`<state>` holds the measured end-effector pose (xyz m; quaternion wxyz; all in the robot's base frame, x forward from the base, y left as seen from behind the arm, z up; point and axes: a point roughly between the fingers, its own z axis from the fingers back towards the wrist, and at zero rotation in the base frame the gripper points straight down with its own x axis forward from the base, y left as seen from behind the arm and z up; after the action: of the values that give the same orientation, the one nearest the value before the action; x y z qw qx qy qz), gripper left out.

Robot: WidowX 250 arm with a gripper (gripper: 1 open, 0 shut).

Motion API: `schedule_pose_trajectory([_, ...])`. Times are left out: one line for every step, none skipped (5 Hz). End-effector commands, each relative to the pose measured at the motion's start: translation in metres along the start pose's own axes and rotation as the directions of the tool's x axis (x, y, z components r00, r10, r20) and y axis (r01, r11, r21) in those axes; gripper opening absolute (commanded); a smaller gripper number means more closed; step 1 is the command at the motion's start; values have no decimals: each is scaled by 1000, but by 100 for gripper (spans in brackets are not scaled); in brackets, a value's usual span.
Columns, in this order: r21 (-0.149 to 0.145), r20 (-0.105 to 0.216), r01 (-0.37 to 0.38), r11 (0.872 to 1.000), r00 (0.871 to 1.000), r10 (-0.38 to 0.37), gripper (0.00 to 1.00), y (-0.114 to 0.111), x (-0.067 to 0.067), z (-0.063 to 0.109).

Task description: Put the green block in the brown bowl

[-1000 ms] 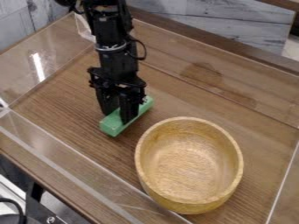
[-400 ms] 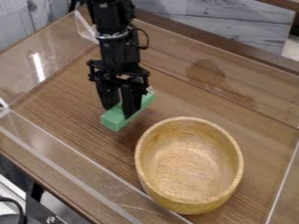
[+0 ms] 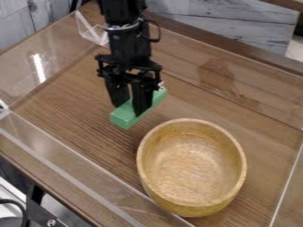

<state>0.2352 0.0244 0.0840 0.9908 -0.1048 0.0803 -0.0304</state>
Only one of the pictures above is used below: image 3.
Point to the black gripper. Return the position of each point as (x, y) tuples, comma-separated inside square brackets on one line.
[(128, 65)]

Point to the green rectangular block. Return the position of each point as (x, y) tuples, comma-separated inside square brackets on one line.
[(123, 116)]

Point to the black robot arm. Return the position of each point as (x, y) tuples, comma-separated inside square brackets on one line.
[(124, 12)]

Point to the brown wooden bowl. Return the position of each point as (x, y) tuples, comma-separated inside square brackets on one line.
[(193, 167)]

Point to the clear acrylic corner bracket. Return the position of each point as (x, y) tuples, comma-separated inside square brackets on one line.
[(91, 33)]

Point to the clear acrylic tray wall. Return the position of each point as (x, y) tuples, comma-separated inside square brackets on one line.
[(104, 200)]

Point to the black metal table bracket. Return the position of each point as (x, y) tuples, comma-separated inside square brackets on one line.
[(38, 216)]

